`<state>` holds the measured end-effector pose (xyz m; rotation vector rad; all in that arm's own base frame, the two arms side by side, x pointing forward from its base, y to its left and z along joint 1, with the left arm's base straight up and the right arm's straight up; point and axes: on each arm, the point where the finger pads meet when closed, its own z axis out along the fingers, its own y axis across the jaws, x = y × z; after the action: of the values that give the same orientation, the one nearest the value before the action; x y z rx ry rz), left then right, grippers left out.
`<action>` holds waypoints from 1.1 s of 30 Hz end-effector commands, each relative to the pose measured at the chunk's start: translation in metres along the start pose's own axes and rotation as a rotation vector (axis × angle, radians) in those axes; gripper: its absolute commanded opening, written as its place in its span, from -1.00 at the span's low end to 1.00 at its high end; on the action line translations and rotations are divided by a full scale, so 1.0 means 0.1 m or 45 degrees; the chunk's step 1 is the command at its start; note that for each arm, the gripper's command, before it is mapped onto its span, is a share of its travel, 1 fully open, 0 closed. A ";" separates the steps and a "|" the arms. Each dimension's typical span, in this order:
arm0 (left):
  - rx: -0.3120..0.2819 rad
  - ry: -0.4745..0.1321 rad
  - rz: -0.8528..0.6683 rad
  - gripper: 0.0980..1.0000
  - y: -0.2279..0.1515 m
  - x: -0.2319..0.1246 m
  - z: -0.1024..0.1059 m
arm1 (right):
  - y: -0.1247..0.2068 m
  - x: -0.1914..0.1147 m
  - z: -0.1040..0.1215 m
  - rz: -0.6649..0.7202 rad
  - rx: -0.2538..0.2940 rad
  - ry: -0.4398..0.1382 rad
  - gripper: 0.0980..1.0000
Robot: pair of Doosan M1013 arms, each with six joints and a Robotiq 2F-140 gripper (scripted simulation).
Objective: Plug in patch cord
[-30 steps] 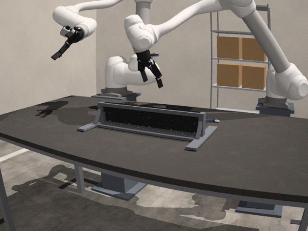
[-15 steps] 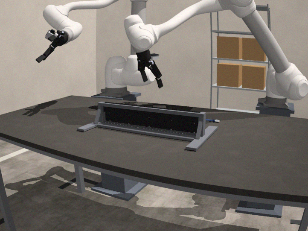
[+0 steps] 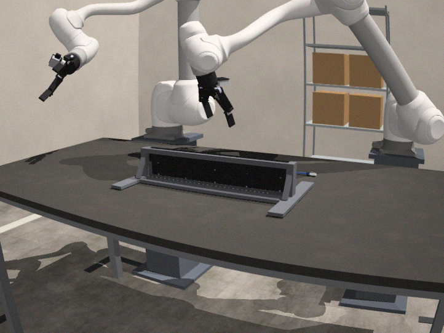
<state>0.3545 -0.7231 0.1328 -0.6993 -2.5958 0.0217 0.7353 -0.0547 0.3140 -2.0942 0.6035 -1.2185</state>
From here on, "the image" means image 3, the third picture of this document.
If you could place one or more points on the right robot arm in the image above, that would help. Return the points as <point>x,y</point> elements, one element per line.
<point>172,101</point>

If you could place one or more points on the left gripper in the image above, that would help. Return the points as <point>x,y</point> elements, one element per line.
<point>207,86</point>

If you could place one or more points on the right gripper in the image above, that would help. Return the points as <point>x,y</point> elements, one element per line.
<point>68,65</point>

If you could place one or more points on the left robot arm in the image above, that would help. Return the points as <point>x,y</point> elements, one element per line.
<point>415,118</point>

